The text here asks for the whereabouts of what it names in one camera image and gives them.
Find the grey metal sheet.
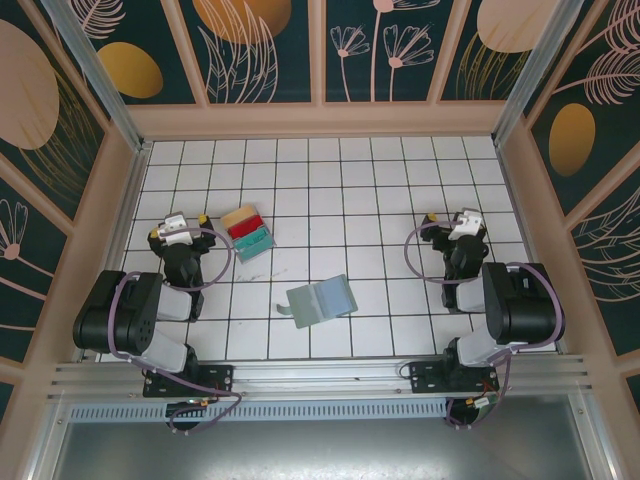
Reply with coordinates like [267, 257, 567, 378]
[29, 414, 616, 480]

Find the red VIP card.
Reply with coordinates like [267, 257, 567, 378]
[227, 215, 267, 240]

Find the gold VIP card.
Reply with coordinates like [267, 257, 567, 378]
[221, 206, 259, 226]

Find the teal card with magnetic stripe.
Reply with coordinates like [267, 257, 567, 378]
[233, 227, 276, 264]

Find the grey slotted cable duct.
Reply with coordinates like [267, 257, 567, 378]
[67, 397, 451, 424]

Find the aluminium corner post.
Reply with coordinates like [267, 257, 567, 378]
[39, 0, 154, 154]
[492, 0, 601, 149]

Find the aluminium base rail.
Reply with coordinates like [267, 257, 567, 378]
[47, 355, 594, 401]

